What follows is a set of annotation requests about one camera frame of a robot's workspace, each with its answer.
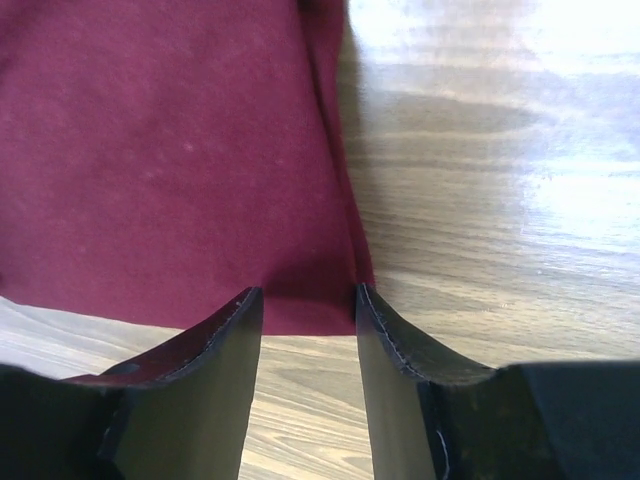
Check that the maroon t shirt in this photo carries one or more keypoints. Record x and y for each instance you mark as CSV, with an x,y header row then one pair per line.
x,y
159,157

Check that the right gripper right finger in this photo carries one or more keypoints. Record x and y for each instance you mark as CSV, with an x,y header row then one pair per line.
x,y
433,413

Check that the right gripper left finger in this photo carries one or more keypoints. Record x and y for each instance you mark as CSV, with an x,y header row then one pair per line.
x,y
177,411

